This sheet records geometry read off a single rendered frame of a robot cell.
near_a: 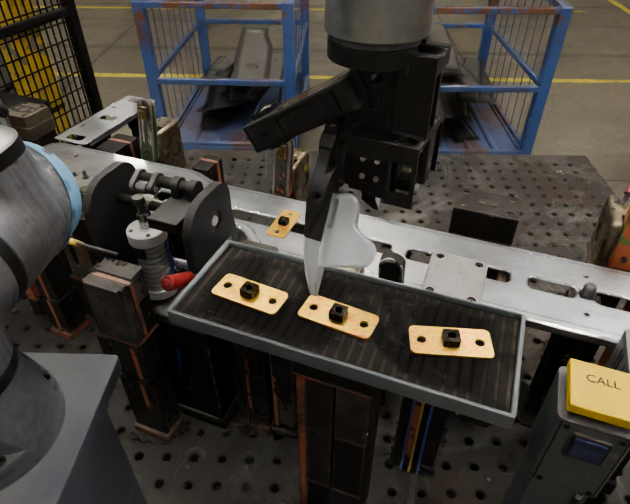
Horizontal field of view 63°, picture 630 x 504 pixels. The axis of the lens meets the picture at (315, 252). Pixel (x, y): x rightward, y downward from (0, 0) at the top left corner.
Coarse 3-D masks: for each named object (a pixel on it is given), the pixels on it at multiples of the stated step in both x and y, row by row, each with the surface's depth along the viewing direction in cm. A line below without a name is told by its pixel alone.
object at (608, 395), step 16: (576, 368) 51; (592, 368) 51; (608, 368) 51; (576, 384) 49; (592, 384) 49; (608, 384) 49; (624, 384) 49; (576, 400) 48; (592, 400) 48; (608, 400) 48; (624, 400) 48; (592, 416) 48; (608, 416) 47; (624, 416) 47
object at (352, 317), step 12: (312, 300) 58; (324, 300) 58; (300, 312) 57; (312, 312) 57; (324, 312) 57; (336, 312) 55; (348, 312) 57; (360, 312) 57; (324, 324) 55; (336, 324) 55; (348, 324) 55; (372, 324) 55; (360, 336) 54
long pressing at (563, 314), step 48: (48, 144) 123; (240, 192) 106; (288, 240) 93; (384, 240) 93; (432, 240) 93; (480, 240) 94; (528, 288) 83; (576, 288) 83; (624, 288) 83; (576, 336) 76
